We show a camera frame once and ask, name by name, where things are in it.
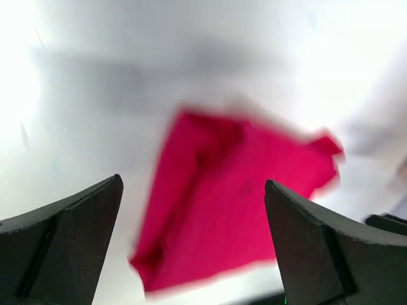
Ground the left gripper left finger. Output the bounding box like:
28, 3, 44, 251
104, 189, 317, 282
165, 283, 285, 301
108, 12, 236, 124
1, 174, 123, 304

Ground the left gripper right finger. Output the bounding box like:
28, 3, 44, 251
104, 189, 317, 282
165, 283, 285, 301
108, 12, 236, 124
265, 180, 406, 305

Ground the red t-shirt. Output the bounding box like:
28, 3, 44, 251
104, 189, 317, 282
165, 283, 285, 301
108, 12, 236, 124
129, 110, 344, 293

